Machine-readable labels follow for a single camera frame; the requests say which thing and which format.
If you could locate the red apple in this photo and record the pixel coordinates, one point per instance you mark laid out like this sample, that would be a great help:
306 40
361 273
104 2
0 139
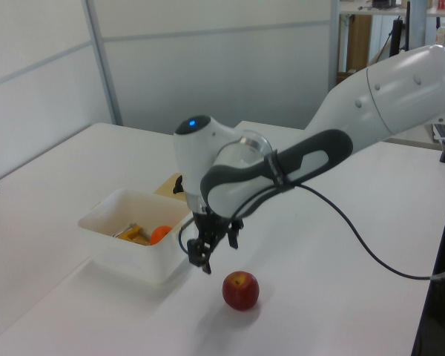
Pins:
241 293

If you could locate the orange clamp tool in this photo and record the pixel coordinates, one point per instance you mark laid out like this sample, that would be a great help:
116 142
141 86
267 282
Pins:
133 234

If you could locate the silver laptop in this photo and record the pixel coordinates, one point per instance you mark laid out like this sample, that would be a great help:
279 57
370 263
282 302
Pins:
442 131

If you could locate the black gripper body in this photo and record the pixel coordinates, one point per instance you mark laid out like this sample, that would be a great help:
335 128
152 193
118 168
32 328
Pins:
209 224

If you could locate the cardboard box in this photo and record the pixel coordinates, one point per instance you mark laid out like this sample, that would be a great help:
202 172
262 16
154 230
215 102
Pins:
345 77

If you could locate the white plastic container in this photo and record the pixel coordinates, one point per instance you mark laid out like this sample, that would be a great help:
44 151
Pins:
133 259

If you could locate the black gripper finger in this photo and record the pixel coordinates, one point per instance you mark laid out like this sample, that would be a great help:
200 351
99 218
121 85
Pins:
234 237
200 252

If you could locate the orange mandarin fruit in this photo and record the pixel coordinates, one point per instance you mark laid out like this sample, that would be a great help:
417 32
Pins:
160 233

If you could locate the black monitor stand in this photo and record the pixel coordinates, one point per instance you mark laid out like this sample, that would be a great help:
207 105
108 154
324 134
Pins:
397 37

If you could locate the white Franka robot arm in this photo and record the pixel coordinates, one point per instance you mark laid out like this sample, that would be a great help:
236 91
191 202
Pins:
393 100

